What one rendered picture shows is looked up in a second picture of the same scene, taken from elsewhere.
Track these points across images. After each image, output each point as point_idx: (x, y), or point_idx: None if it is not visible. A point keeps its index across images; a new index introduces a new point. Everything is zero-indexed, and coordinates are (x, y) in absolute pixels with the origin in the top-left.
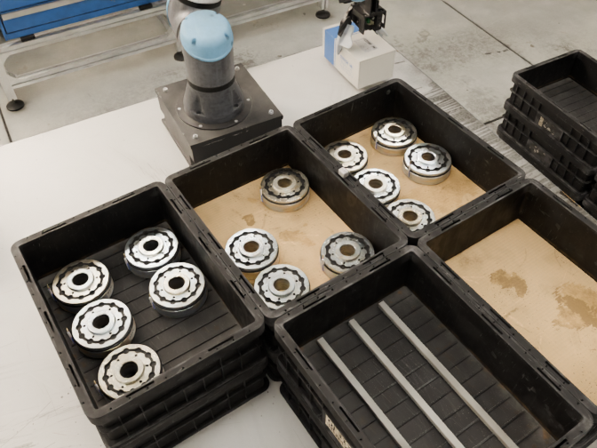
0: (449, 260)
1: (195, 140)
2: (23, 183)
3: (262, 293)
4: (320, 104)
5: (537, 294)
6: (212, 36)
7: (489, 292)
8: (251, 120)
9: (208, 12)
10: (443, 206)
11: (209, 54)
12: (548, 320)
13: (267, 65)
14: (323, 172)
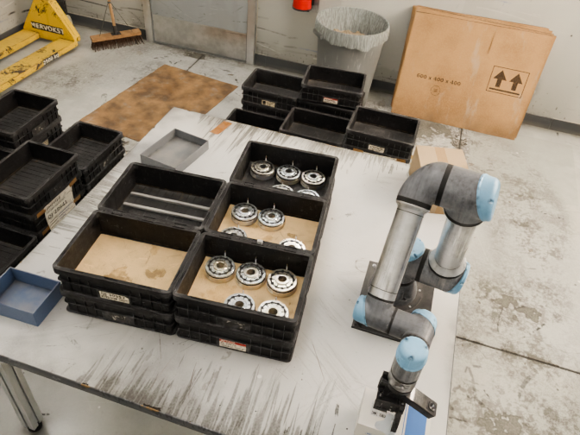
0: None
1: (371, 264)
2: (424, 228)
3: (249, 205)
4: (370, 375)
5: (139, 274)
6: None
7: (161, 264)
8: (365, 294)
9: (417, 250)
10: (211, 293)
11: None
12: (129, 266)
13: (445, 387)
14: None
